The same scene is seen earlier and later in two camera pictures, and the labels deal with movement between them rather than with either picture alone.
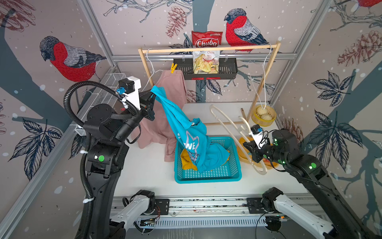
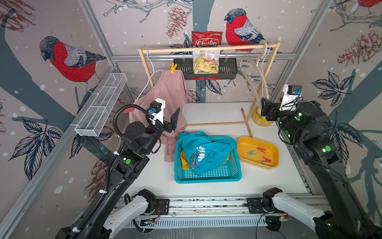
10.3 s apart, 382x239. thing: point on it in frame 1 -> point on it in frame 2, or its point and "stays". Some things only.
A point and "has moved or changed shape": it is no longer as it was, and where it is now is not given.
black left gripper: [148, 106] -> [172, 124]
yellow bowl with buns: [263, 115] stays
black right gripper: [254, 150] -> [274, 108]
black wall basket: [228, 69] stays
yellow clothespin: [173, 67] stays
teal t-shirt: [192, 134] has moved or changed shape
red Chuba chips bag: [206, 62] stays
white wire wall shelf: [103, 96] stays
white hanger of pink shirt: [153, 69] stays
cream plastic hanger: [244, 128] -> [264, 50]
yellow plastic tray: [246, 155] stays
